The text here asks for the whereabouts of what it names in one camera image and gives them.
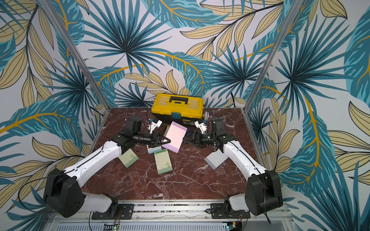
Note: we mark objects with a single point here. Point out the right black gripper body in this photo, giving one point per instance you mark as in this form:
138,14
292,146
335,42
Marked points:
197,138

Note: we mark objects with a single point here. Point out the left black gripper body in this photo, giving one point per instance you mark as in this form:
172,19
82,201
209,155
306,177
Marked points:
150,139

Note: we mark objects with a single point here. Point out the pink memo pad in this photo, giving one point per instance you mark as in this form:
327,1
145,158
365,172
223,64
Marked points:
176,133

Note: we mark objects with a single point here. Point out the grey white memo pad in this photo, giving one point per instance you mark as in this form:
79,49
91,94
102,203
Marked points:
215,159

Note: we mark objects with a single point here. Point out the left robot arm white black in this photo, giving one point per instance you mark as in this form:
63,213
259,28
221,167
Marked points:
63,191

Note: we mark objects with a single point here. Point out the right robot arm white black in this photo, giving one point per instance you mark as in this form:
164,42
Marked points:
263,190

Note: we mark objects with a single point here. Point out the blue topped cream memo pad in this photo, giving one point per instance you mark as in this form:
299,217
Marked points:
154,150

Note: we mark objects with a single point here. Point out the yellow topped cream memo pad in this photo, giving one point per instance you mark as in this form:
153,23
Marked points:
166,131

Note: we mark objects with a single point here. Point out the large green memo pad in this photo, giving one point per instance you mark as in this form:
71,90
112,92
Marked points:
163,162

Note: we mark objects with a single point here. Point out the small green memo pad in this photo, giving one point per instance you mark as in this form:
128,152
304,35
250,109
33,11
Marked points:
128,158

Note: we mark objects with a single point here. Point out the small white bottle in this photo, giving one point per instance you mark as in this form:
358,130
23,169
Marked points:
206,115

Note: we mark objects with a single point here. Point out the yellow black toolbox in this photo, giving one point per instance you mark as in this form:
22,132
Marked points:
184,110

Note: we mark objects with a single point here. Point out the blue handled pliers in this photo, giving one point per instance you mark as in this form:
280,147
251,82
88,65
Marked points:
188,137

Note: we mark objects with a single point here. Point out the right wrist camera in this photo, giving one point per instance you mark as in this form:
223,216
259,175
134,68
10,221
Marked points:
201,125

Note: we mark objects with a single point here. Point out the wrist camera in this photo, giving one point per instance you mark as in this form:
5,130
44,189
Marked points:
153,124
201,125

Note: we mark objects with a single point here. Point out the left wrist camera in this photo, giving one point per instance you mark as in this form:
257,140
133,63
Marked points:
153,124

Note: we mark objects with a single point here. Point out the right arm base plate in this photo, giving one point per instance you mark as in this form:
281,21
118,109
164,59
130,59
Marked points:
224,211

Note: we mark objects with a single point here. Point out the aluminium front rail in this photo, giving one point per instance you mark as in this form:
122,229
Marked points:
174,215

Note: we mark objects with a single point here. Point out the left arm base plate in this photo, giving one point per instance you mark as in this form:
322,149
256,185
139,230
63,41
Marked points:
116,211

